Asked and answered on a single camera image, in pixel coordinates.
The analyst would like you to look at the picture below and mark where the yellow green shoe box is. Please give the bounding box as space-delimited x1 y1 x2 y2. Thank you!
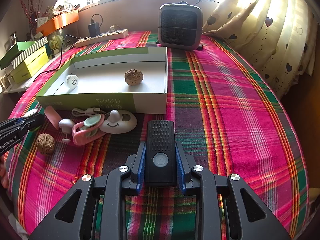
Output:
10 46 49 83

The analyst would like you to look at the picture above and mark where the pink clip with green disc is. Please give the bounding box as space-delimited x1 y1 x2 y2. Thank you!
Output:
72 114 106 146

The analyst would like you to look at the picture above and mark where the small white round cap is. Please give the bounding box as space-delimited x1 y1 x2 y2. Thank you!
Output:
65 74 79 89

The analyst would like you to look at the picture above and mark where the beige desktop fan heater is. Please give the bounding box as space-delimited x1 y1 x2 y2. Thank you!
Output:
157 2 203 50

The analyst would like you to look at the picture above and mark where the green yellow figurine jar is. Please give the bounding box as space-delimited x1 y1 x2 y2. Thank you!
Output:
48 29 63 55

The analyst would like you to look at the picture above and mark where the pink oblong case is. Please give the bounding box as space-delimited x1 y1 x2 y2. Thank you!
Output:
44 106 62 130

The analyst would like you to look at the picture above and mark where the green white cardboard box tray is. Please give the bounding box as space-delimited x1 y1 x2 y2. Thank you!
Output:
36 47 168 114

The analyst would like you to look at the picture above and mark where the orange tray shelf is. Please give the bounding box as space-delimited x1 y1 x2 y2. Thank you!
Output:
36 10 79 36

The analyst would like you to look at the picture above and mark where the small plug on strip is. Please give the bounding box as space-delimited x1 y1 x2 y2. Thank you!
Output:
108 24 121 33

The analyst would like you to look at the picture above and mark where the plaid pink green cloth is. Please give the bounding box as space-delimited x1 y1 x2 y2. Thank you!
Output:
4 36 309 237

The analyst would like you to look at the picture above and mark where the striped white box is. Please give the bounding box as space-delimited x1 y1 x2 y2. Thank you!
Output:
12 37 48 69

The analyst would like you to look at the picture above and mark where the walnut on cloth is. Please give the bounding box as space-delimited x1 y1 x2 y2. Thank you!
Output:
36 133 55 155

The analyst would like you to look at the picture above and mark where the beige power strip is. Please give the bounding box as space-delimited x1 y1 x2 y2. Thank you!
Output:
75 29 129 48

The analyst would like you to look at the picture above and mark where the black remote with round button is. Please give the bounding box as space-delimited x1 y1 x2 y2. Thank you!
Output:
144 120 177 187

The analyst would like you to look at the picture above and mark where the person's hand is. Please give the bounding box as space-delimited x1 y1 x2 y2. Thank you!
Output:
0 163 9 189

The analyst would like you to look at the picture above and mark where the green open box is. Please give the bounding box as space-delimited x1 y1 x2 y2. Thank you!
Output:
1 41 35 70

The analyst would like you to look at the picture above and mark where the walnut inside box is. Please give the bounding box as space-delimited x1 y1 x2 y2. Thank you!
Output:
124 69 144 86

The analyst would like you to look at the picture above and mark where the white mushroom shaped lamp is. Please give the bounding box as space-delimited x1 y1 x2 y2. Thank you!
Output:
58 119 75 144

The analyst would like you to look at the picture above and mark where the red berry branch decoration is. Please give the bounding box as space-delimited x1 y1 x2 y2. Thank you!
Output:
19 0 43 26

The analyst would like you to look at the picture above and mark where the black charger with cable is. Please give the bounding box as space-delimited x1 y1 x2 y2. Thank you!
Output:
33 14 104 82

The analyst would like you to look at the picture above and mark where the cream heart pattern curtain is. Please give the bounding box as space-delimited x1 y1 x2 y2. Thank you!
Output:
203 0 318 98

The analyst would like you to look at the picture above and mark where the white smiley face toy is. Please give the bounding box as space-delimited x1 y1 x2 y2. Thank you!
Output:
99 109 137 134

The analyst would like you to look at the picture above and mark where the white coiled usb cable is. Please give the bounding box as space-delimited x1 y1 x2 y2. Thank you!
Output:
71 107 106 118

